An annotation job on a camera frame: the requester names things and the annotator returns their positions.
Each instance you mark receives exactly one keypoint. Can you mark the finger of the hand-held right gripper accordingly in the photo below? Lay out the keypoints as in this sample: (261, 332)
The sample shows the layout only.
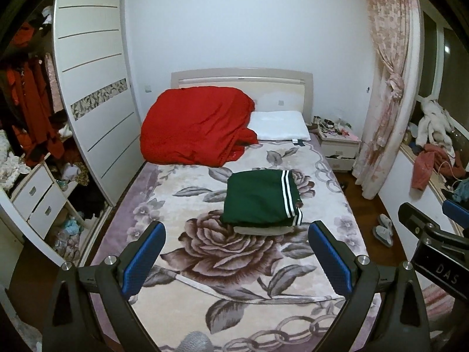
(417, 220)
(456, 211)

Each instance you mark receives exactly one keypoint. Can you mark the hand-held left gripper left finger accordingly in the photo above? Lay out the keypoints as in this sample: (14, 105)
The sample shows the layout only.
(143, 260)

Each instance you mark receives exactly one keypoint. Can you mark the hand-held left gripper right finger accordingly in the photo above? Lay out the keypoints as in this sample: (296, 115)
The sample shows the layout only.
(331, 260)

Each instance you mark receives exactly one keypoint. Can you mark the green and white varsity jacket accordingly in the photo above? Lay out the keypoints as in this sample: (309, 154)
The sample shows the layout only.
(256, 198)

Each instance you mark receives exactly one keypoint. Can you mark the red hanging clothes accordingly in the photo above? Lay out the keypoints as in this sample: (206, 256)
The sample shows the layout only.
(33, 99)

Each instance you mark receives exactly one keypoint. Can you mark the teal garment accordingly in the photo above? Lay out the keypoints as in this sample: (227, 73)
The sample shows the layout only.
(462, 189)

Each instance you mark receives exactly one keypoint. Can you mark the grey slipper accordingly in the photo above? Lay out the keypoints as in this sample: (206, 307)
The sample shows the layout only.
(383, 235)
(384, 221)

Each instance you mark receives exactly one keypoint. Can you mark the dark shoe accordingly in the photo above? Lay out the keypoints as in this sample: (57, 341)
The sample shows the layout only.
(343, 185)

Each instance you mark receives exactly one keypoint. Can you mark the floral plush blanket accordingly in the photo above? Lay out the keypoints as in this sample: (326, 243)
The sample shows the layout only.
(220, 264)

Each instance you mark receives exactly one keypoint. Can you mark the grey fuzzy cloth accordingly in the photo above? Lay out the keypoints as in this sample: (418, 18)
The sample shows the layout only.
(194, 341)

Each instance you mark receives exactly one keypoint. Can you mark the leopard print cloth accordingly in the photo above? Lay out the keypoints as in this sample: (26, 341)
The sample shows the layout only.
(82, 179)

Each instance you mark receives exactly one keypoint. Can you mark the white nightstand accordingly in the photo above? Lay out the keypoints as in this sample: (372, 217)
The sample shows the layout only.
(337, 146)

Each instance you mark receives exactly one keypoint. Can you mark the white drawer unit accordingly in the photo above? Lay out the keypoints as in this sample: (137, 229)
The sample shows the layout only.
(36, 190)

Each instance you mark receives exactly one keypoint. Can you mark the pile of small cosmetic items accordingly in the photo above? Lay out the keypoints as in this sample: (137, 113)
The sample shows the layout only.
(329, 124)

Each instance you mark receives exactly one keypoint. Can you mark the red duvet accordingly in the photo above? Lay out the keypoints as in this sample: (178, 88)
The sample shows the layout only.
(194, 124)

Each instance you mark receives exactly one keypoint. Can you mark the white pillow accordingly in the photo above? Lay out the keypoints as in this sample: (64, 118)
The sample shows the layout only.
(278, 124)

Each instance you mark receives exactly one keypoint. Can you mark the tied pink floral curtain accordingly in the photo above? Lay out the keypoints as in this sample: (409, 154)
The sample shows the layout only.
(388, 44)

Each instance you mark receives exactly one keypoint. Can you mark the beige bed headboard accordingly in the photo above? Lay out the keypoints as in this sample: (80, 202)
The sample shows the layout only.
(274, 88)

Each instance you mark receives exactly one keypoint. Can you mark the white wardrobe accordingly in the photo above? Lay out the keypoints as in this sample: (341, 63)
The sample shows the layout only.
(91, 25)

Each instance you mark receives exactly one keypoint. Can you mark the white window frame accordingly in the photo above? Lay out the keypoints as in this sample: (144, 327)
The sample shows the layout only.
(439, 62)

